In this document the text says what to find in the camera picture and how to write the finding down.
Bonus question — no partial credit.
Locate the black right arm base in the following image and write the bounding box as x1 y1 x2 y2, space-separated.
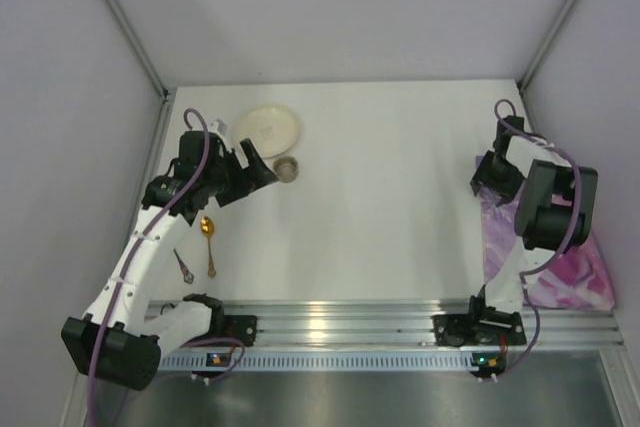
433 312 527 348

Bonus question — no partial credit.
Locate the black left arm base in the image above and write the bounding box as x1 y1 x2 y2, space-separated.
186 315 258 347

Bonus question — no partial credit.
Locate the small metal cup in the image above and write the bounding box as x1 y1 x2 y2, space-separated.
273 156 299 183

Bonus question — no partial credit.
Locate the gold spoon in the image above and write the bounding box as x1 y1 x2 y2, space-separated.
200 216 217 278

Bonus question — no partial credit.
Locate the aluminium mounting rail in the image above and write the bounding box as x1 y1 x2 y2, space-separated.
225 300 624 350

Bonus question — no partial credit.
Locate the purple Elsa placemat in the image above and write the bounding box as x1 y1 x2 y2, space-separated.
478 188 616 312

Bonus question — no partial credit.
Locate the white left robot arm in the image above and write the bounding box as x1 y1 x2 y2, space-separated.
61 129 278 391

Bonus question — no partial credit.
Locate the white slotted cable duct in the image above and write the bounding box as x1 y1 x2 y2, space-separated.
159 351 504 372

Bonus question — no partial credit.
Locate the cream round plate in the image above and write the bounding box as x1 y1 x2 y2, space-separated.
232 104 302 158

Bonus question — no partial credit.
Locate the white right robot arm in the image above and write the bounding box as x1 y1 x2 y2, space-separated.
470 115 599 314

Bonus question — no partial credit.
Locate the silver purple fork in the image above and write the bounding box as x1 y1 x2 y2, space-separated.
173 249 194 284

